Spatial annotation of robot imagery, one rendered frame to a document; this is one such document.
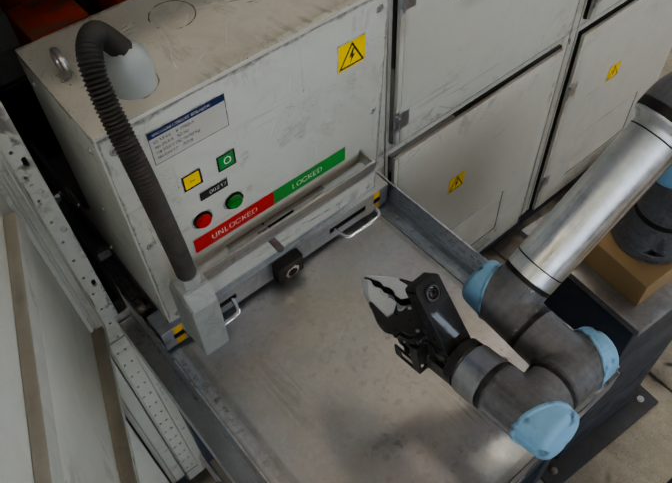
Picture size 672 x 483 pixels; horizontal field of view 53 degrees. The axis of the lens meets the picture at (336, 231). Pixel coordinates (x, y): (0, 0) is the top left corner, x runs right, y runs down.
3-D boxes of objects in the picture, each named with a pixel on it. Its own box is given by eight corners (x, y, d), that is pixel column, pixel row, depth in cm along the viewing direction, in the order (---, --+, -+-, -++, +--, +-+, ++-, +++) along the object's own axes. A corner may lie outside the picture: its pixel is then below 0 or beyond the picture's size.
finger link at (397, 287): (368, 297, 107) (408, 330, 101) (363, 273, 103) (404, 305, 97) (382, 286, 108) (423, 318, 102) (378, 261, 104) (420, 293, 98)
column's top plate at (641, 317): (617, 171, 160) (619, 165, 159) (737, 258, 143) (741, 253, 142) (519, 235, 150) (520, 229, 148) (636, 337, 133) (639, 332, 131)
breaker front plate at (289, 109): (377, 194, 139) (394, -8, 100) (175, 330, 120) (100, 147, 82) (373, 190, 139) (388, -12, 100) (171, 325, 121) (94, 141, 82)
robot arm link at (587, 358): (568, 295, 93) (515, 334, 88) (635, 354, 88) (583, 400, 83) (548, 325, 99) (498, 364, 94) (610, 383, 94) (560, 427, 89)
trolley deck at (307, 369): (610, 387, 123) (620, 372, 118) (351, 644, 99) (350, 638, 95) (363, 182, 156) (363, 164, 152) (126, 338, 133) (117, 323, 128)
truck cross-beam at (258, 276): (386, 201, 143) (388, 183, 138) (167, 351, 123) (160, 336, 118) (370, 187, 146) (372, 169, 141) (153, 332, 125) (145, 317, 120)
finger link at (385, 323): (362, 313, 99) (403, 348, 94) (361, 307, 98) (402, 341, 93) (386, 295, 101) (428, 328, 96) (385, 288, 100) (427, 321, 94)
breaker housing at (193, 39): (376, 190, 139) (392, -17, 100) (169, 328, 121) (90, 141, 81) (234, 63, 162) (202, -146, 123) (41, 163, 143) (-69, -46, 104)
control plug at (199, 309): (231, 340, 115) (216, 287, 100) (207, 357, 113) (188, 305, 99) (205, 309, 118) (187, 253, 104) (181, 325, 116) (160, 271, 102)
